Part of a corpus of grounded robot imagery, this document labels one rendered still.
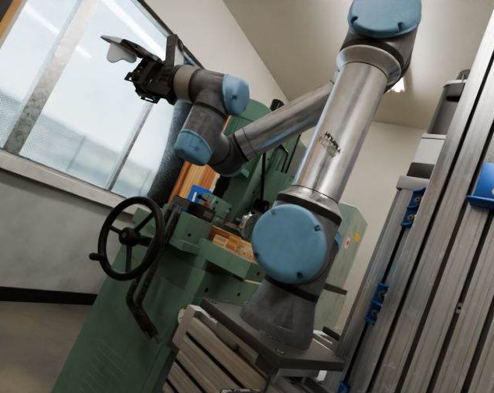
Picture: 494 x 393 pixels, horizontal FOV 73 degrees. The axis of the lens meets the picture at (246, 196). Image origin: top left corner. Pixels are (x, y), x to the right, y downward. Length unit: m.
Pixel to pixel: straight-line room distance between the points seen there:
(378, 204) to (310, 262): 3.18
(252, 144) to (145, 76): 0.27
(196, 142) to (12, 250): 1.99
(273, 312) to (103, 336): 0.94
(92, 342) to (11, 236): 1.16
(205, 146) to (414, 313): 0.51
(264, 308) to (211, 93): 0.42
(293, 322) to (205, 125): 0.40
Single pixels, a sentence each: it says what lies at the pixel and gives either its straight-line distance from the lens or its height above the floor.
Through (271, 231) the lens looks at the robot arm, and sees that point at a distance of 0.52.
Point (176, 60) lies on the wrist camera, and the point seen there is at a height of 1.26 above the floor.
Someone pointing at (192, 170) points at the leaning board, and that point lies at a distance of 2.95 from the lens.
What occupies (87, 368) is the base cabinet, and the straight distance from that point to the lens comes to 1.54.
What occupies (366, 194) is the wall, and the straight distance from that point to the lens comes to 3.72.
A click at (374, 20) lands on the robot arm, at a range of 0.65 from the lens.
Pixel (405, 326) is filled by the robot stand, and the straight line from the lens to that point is 0.74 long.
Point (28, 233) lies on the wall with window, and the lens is 2.52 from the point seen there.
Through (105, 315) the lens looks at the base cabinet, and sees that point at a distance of 1.49.
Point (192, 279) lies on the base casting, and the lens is 1.22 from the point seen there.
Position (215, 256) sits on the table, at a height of 0.86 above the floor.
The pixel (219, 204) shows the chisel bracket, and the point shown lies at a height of 1.05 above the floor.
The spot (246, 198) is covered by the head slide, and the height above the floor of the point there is 1.12.
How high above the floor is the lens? 0.96
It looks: 7 degrees up
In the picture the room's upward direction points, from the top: 24 degrees clockwise
